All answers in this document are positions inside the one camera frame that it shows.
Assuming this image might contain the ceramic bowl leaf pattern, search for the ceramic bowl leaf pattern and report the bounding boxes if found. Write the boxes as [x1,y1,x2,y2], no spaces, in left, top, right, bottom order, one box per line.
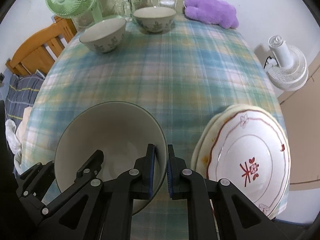
[79,17,126,53]
[133,7,176,33]
[54,101,168,215]

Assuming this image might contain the white plate red flowers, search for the white plate red flowers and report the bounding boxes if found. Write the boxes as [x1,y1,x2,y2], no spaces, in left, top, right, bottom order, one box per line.
[206,107,291,219]

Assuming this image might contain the cream plate yellow flowers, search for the cream plate yellow flowers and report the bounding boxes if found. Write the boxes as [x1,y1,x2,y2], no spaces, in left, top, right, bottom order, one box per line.
[190,104,269,178]

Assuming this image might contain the white clothes pile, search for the white clothes pile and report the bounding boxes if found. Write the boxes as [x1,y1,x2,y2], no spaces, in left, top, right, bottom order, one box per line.
[5,107,32,175]

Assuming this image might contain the blue plaid pillow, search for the blue plaid pillow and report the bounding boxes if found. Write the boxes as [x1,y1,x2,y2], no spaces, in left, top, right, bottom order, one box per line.
[5,70,45,126]

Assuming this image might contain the plaid tablecloth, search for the plaid tablecloth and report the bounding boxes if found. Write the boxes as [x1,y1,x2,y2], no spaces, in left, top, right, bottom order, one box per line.
[22,15,284,170]

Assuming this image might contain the wooden chair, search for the wooden chair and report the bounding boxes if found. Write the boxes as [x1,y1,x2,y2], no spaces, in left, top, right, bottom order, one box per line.
[5,16,77,76]

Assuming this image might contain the beige door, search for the beige door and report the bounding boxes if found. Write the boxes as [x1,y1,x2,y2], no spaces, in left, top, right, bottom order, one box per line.
[278,55,319,191]

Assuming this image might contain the white floor fan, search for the white floor fan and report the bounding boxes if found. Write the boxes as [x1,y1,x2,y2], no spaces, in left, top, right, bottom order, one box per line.
[264,35,309,92]

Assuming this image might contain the purple plush toy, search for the purple plush toy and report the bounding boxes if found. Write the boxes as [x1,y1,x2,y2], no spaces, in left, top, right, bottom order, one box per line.
[184,0,239,29]

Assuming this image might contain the cotton swab container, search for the cotton swab container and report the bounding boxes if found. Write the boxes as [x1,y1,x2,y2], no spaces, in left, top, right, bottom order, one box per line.
[159,0,176,9]

